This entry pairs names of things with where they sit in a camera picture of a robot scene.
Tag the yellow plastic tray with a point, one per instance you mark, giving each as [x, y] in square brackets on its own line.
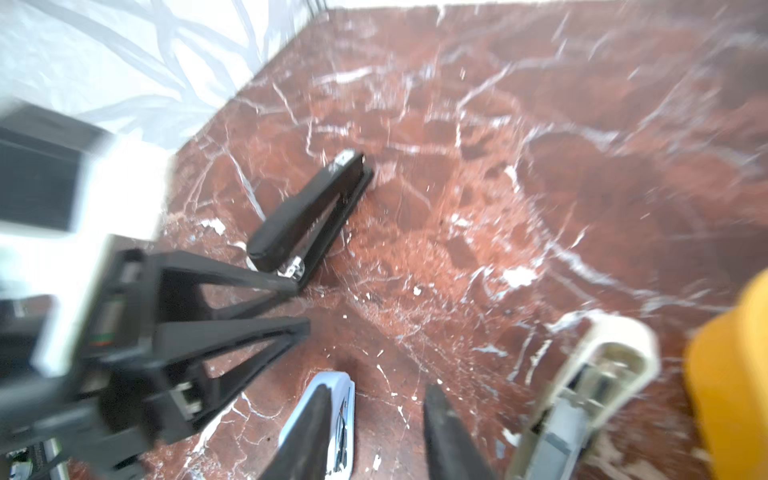
[725, 371]

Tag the beige small stapler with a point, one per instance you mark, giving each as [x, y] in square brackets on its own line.
[614, 361]

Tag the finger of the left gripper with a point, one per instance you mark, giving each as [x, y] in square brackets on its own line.
[180, 276]
[201, 367]

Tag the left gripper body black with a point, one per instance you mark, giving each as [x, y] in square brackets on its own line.
[98, 408]

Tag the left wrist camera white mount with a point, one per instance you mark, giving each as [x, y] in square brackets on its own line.
[68, 189]

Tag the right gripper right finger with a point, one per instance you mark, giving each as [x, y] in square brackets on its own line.
[450, 451]

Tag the light blue stapler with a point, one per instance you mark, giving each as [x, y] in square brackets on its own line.
[340, 457]

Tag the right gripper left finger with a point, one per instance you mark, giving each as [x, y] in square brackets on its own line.
[304, 450]

